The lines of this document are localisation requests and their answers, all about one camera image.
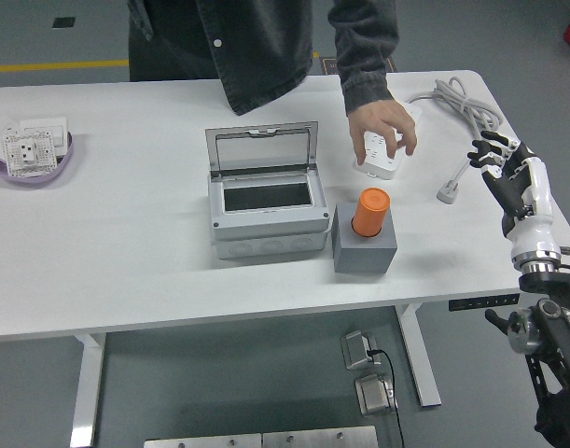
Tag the person's left hand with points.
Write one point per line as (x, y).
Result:
(382, 116)

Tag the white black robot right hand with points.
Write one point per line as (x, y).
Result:
(534, 233)

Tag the orange cylinder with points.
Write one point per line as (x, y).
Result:
(371, 212)

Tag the grey junction box hinged lid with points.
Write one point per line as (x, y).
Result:
(266, 224)

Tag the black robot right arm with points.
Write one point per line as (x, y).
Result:
(546, 282)

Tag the person's left forearm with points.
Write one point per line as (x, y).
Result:
(364, 70)

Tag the grey cube with round hole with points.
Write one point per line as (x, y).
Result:
(359, 256)

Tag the metal floor socket box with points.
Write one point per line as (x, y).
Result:
(375, 396)
(357, 352)

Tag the white power strip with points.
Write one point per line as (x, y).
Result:
(375, 154)

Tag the dark floor sign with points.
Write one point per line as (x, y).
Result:
(329, 65)

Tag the black table control panel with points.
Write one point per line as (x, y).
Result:
(476, 303)

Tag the person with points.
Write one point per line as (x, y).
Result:
(182, 46)

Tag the purple bowl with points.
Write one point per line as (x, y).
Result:
(32, 181)

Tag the white socket module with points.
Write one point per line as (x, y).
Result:
(28, 154)

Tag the white cover plate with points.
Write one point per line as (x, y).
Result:
(0, 130)

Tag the metal base plate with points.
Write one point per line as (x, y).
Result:
(317, 438)
(200, 441)

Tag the white switch plate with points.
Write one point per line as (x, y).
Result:
(42, 125)

